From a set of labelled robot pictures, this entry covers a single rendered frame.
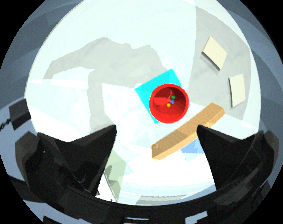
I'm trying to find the tan wooden plank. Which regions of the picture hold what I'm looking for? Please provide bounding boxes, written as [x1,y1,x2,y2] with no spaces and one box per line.
[150,103,225,163]

